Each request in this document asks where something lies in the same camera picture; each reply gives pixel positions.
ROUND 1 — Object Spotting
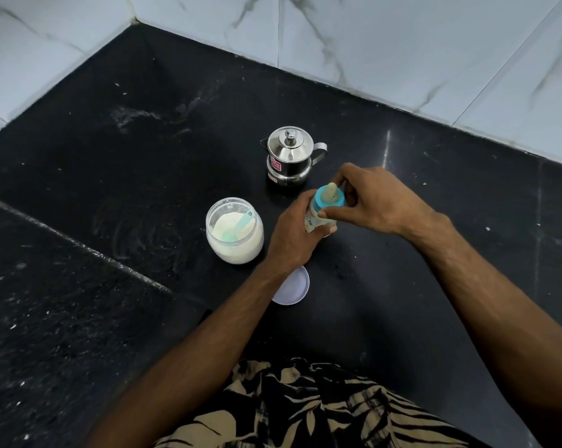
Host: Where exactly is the person's left hand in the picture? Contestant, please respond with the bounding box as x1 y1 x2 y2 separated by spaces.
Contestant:
265 189 338 276

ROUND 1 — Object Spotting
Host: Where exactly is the person's right hand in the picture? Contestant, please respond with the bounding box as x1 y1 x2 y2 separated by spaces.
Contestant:
318 163 438 239

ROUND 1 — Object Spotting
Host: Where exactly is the baby feeding bottle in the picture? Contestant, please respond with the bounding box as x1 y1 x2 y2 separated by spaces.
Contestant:
304 200 338 238

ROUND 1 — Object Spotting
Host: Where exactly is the blue bottle nipple cap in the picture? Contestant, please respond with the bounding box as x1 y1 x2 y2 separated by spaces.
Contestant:
313 182 346 210

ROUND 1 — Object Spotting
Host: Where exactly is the person's left forearm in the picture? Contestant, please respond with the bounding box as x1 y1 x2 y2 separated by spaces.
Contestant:
84 261 293 448

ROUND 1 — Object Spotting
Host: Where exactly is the person's right forearm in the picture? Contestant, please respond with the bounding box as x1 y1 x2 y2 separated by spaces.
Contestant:
402 211 562 448

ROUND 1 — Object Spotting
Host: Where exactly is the white jar lid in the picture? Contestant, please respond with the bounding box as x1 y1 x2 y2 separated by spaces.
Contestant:
272 266 310 306

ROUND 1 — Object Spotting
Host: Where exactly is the steel lidded jug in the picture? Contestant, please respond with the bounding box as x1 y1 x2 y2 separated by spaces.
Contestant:
260 126 328 187

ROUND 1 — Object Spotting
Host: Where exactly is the blue plastic scoop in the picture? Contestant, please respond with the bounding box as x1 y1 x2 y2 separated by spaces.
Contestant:
221 210 254 242

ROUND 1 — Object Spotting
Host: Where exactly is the clear jar of milk powder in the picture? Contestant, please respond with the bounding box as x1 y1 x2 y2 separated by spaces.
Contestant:
205 197 265 265

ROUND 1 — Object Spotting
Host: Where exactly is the black leaf print shirt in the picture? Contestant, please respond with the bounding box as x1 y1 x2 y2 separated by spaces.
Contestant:
151 357 494 448

